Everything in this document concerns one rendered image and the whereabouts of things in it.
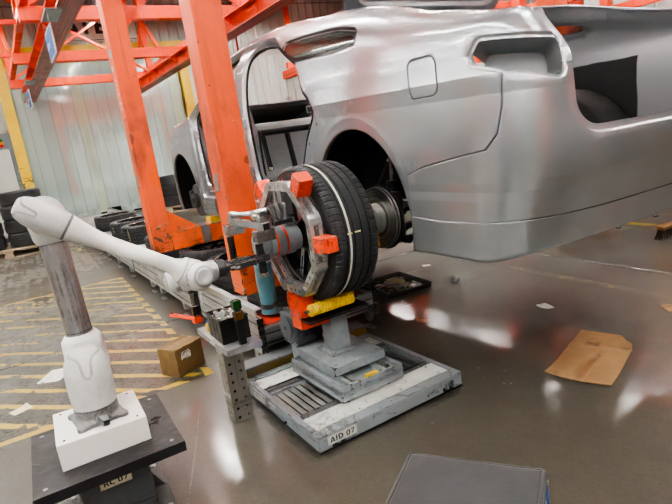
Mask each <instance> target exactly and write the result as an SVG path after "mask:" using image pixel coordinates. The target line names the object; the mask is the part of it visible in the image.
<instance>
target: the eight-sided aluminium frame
mask: <svg viewBox="0 0 672 504"><path fill-rule="evenodd" d="M290 182H291V181H280V180H278V181H273V182H268V183H265V186H264V191H263V195H262V199H261V203H260V207H259V209H262V208H266V207H267V206H269V205H273V204H274V200H273V194H272V191H281V192H287V194H288V195H289V197H290V199H291V200H292V202H293V204H294V205H295V207H296V209H297V210H298V212H299V213H300V215H301V217H302V218H303V220H304V222H305V225H306V231H307V237H308V244H309V250H310V257H311V268H310V271H309V273H308V276H307V278H306V280H305V283H304V282H301V281H298V280H295V279H294V278H293V276H292V275H291V273H290V271H289V269H288V267H287V266H286V264H285V262H284V260H283V258H282V257H281V256H278V257H274V258H275V259H276V261H277V262H276V261H275V259H274V258H270V259H271V260H269V261H270V262H271V263H272V269H273V271H274V272H275V274H276V276H277V278H278V280H279V282H280V284H281V286H282V287H283V289H284V290H285V291H286V289H287V290H288V291H290V292H292V293H295V294H297V295H300V296H301V297H308V296H311V295H314V294H316V292H317V291H318V288H319V286H320V283H321V281H322V279H323V277H324V275H325V272H326V271H327V268H328V260H327V255H322V254H318V253H315V252H314V247H313V240H312V238H313V237H315V235H316V236H320V235H323V228H322V224H323V223H322V220H321V217H320V215H319V212H317V210H316V209H315V207H314V205H313V204H312V202H311V201H310V199H309V198H308V196H305V197H300V198H296V197H295V196H294V195H293V193H292V192H291V191H290ZM263 217H265V218H266V220H267V222H268V223H269V227H274V226H272V223H271V220H270V217H271V214H269V215H265V216H263ZM314 228H315V231H314ZM318 255H319V258H318ZM277 263H278V264H277ZM278 265H279V266H278ZM279 267H280V268H281V270H282V272H283V273H282V272H281V270H280V268H279ZM283 274H284V275H283ZM284 276H285V277H286V278H285V277H284Z"/></svg>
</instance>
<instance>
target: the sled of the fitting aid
mask: <svg viewBox="0 0 672 504"><path fill-rule="evenodd" d="M291 359H292V365H293V371H294V372H296V373H297V374H299V375H300V376H302V377H303V378H305V379H307V380H308V381H310V382H311V383H313V384H314V385H316V386H317V387H319V388H320V389H322V390H324V391H325V392H327V393H328V394H330V395H331V396H333V397H334V398H336V399H337V400H339V401H341V402H342V403H346V402H348V401H350V400H352V399H355V398H357V397H359V396H361V395H363V394H366V393H368V392H370V391H372V390H375V389H377V388H379V387H381V386H383V385H386V384H388V383H390V382H392V381H395V380H397V379H399V378H401V377H403V376H404V375H403V367H402V362H400V361H398V360H395V359H393V358H391V357H389V356H387V355H385V357H383V358H381V359H378V360H376V361H374V362H371V363H369V364H366V365H364V366H362V367H359V368H357V369H354V370H352V371H350V372H347V373H345V374H342V375H340V376H338V377H334V376H333V375H331V374H329V373H328V372H326V371H324V370H322V369H321V368H319V367H317V366H316V365H314V364H312V363H310V362H309V361H307V360H305V359H304V358H302V357H300V356H296V357H293V358H291Z"/></svg>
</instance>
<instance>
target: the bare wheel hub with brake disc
mask: <svg viewBox="0 0 672 504"><path fill-rule="evenodd" d="M366 194H367V195H368V199H369V200H370V203H371V205H372V209H373V211H374V215H375V219H376V225H377V230H378V231H377V232H378V233H379V244H380V246H378V247H379V248H387V247H390V246H392V245H394V244H395V243H396V241H397V240H398V238H399V235H400V230H401V218H400V213H399V209H398V206H397V204H396V202H395V200H394V198H393V197H392V195H391V194H390V193H389V192H388V191H387V190H386V189H384V188H382V187H371V188H368V189H367V190H366Z"/></svg>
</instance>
